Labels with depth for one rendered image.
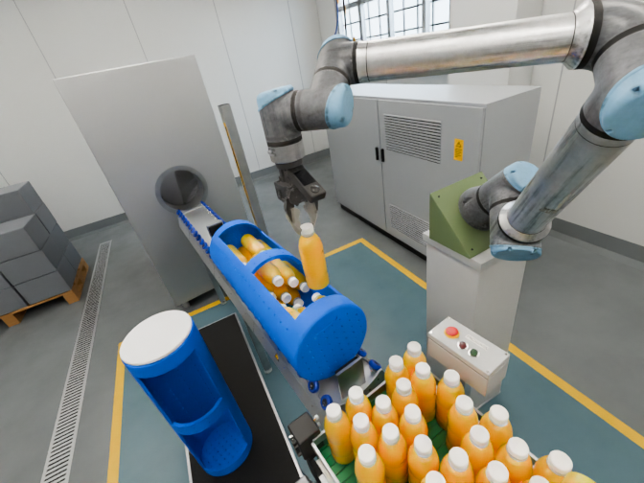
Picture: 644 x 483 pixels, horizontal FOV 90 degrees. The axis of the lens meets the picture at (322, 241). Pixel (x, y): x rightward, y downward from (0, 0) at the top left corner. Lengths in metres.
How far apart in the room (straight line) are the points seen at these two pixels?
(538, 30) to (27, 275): 4.29
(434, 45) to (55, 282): 4.10
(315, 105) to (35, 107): 5.36
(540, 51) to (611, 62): 0.12
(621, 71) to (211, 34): 5.50
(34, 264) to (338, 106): 3.85
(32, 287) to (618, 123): 4.43
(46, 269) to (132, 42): 3.24
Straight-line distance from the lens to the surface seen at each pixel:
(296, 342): 0.99
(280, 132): 0.80
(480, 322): 1.63
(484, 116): 2.29
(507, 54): 0.83
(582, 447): 2.30
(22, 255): 4.24
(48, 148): 5.98
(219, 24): 5.94
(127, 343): 1.53
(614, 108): 0.75
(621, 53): 0.80
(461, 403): 0.93
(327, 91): 0.75
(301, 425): 1.05
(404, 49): 0.82
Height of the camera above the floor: 1.90
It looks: 31 degrees down
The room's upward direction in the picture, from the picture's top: 11 degrees counter-clockwise
